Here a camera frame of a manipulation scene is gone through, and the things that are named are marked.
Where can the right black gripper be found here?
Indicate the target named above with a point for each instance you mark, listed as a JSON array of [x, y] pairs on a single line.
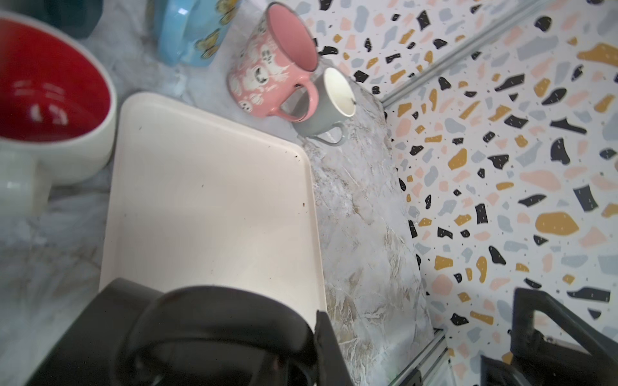
[[551, 345]]

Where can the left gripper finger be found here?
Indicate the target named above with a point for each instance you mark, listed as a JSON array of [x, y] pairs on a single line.
[[331, 367]]

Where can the black mug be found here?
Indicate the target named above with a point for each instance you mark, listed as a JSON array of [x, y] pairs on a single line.
[[130, 334]]

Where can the pink glass mug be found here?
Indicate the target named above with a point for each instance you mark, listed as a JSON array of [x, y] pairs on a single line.
[[279, 58]]

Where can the light blue yellow-inside mug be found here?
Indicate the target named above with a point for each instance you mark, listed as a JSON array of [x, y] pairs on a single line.
[[190, 32]]

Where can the white cream mug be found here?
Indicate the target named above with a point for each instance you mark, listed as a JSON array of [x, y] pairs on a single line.
[[58, 113]]

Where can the dark green mug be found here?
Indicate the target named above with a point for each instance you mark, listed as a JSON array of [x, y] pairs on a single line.
[[77, 18]]

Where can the beige rectangular tray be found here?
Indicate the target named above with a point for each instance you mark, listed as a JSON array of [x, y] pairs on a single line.
[[199, 200]]

